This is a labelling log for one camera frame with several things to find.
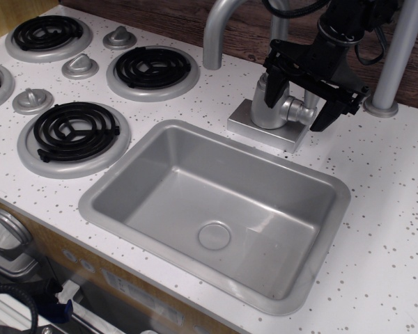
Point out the grey front stove knob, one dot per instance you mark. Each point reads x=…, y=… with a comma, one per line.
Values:
x=33, y=101

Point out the blue clamp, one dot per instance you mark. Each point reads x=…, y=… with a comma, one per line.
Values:
x=63, y=312

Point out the grey stove knob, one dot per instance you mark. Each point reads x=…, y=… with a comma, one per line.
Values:
x=33, y=101
x=119, y=39
x=80, y=67

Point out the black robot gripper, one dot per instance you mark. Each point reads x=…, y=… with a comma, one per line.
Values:
x=321, y=68

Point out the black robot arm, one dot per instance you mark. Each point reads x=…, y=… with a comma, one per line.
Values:
x=345, y=21

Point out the silver round oven dial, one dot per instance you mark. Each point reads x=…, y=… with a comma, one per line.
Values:
x=14, y=236

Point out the grey sink basin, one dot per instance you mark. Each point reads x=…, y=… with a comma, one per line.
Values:
x=253, y=225

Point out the grey middle stove knob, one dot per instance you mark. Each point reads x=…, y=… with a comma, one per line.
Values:
x=80, y=67

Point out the middle black stove burner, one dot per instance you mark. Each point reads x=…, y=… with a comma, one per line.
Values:
x=152, y=74

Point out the grey vertical support pole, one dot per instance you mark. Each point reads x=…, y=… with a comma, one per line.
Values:
x=382, y=102

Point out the grey back stove knob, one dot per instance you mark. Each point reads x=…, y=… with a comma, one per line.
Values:
x=119, y=39

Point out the back black stove burner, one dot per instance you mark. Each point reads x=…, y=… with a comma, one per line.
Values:
x=49, y=38

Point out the front black stove burner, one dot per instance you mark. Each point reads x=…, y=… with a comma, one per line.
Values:
x=73, y=140

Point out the black stove burner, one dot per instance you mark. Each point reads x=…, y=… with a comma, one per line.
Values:
x=49, y=38
x=152, y=74
x=73, y=140

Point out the silver faucet lever handle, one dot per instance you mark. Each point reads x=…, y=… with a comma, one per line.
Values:
x=301, y=111

